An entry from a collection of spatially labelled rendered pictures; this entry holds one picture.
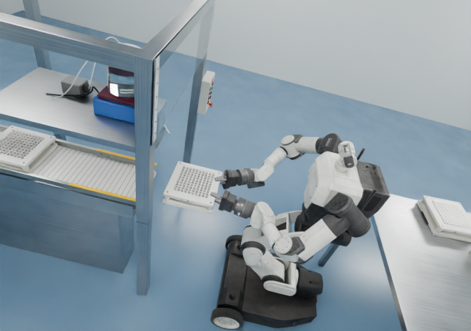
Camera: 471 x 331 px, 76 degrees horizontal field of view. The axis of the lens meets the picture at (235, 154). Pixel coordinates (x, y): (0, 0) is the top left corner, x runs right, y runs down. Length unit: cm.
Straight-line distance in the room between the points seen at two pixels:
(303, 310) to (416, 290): 75
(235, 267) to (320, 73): 357
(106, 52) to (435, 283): 174
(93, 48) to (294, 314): 183
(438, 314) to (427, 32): 399
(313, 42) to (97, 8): 331
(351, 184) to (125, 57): 99
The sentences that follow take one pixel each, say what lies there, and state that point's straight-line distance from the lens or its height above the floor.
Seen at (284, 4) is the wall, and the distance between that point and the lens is 468.
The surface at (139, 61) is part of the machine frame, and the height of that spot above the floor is 161.
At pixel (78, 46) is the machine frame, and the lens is 110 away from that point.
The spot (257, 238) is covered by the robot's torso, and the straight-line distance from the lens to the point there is 173.
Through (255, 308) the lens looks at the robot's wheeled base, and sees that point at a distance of 210.
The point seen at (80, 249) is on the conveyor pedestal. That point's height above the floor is 19.
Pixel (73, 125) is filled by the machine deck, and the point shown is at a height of 125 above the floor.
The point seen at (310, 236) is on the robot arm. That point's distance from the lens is 126.
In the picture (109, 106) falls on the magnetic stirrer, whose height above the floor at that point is 131.
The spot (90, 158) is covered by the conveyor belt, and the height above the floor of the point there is 81.
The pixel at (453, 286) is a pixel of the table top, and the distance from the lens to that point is 192.
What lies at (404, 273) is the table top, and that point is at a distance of 177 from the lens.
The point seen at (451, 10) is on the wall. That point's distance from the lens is 511.
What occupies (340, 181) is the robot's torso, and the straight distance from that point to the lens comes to 135.
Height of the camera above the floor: 205
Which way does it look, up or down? 40 degrees down
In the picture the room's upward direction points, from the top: 15 degrees clockwise
